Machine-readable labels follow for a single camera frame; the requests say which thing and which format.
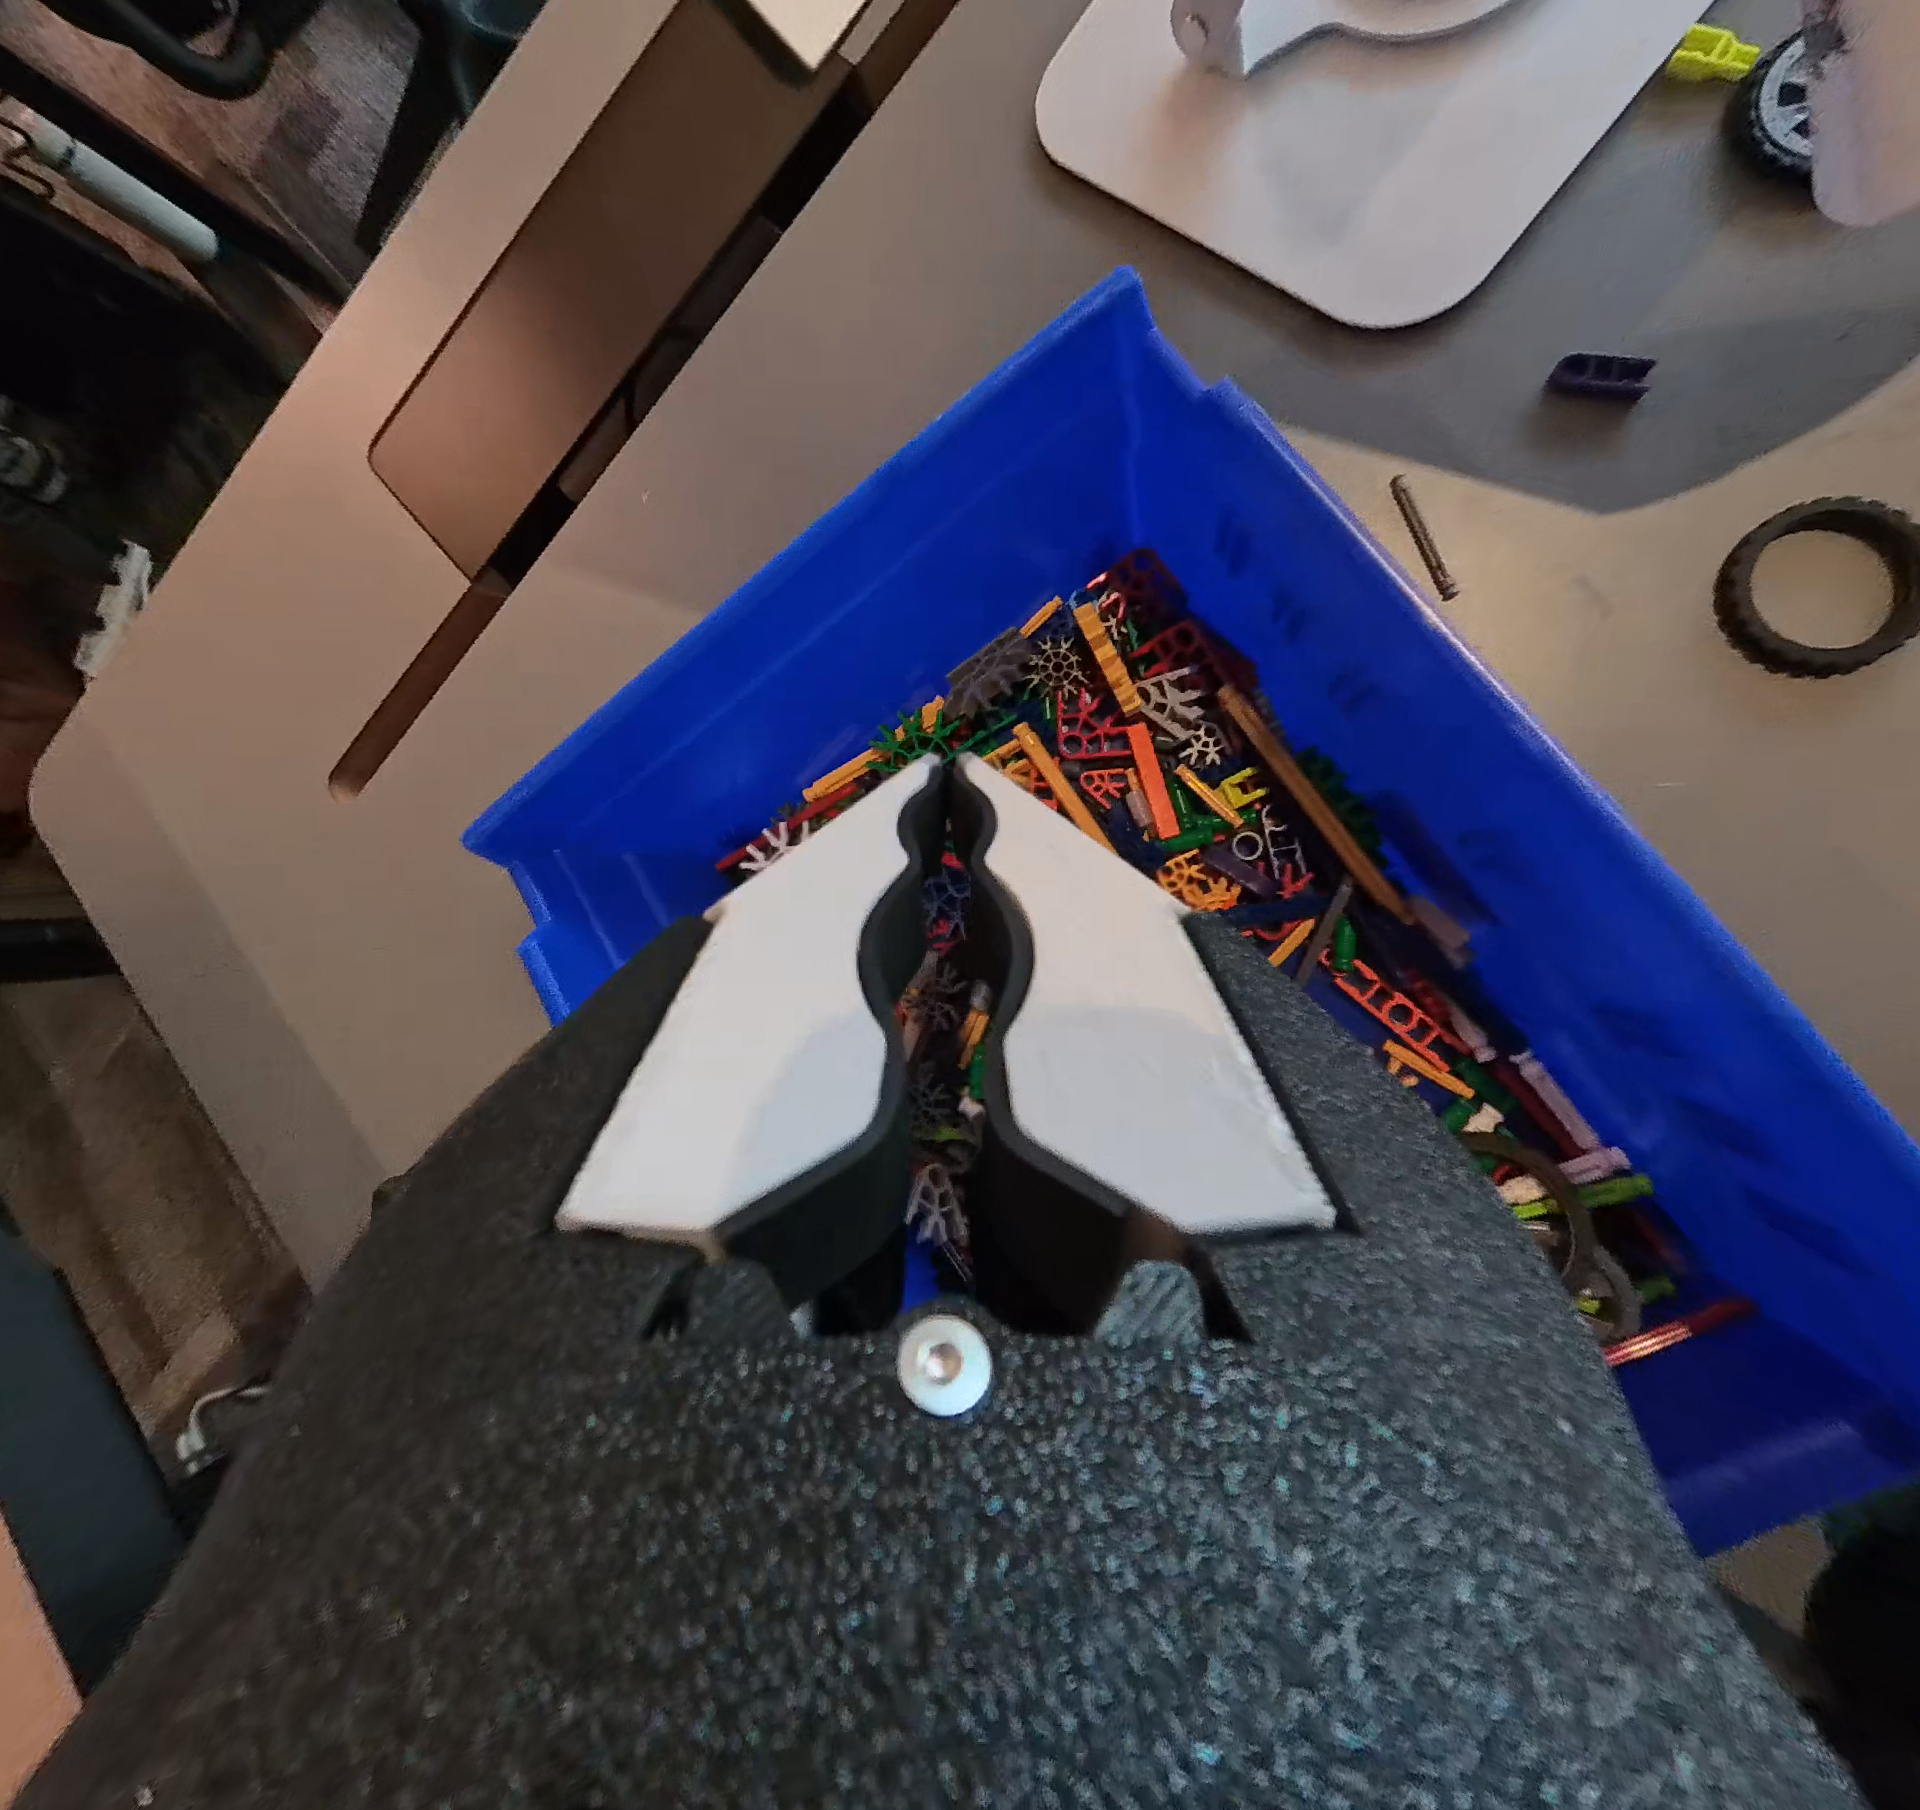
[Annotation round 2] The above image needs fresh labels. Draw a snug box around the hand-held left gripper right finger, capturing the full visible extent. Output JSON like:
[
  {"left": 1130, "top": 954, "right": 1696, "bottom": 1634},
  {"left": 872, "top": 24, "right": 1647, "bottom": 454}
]
[{"left": 948, "top": 754, "right": 1341, "bottom": 1338}]

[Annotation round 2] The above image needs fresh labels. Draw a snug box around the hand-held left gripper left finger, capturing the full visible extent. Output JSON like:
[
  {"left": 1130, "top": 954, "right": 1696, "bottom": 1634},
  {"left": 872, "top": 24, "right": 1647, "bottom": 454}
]
[{"left": 554, "top": 754, "right": 951, "bottom": 1338}]

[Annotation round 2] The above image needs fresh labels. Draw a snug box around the pile of colourful construction pieces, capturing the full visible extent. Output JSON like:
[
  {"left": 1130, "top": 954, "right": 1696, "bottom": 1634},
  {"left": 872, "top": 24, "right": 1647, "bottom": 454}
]
[{"left": 718, "top": 544, "right": 1758, "bottom": 1370}]

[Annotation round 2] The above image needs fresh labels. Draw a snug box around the blue plastic bin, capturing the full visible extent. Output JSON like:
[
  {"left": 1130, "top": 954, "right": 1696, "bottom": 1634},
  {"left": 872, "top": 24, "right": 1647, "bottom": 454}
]
[{"left": 463, "top": 264, "right": 1920, "bottom": 1557}]

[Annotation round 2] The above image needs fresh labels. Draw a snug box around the dark grey rod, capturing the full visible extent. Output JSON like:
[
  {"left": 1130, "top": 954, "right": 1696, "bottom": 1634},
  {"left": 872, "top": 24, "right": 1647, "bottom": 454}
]
[{"left": 1388, "top": 473, "right": 1461, "bottom": 601}]

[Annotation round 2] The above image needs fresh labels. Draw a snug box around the small metal hook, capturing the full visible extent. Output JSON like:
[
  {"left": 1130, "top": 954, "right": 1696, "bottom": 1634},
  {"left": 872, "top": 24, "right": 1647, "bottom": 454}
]
[{"left": 174, "top": 1380, "right": 274, "bottom": 1470}]

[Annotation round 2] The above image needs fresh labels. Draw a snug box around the white plastic piece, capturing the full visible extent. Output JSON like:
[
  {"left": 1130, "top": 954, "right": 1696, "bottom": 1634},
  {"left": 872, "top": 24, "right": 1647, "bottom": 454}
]
[{"left": 76, "top": 541, "right": 153, "bottom": 675}]

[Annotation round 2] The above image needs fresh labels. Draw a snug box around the white marker pen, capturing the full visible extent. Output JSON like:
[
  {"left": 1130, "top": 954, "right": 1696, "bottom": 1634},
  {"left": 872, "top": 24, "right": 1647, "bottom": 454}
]
[{"left": 29, "top": 114, "right": 222, "bottom": 264}]

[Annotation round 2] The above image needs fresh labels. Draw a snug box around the toy wheel with tire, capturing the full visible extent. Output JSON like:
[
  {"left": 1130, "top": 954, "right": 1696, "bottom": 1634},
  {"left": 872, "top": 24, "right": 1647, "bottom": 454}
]
[{"left": 1722, "top": 30, "right": 1824, "bottom": 185}]

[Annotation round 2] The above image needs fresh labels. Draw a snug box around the construction toy model booklet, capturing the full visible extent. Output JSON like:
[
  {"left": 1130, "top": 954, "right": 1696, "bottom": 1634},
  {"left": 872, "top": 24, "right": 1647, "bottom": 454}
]
[{"left": 1793, "top": 0, "right": 1920, "bottom": 230}]

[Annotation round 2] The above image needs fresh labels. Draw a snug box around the black rubber tire ring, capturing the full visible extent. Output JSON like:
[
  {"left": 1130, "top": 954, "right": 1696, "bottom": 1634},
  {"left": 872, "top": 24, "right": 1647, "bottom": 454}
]
[{"left": 1713, "top": 494, "right": 1920, "bottom": 683}]

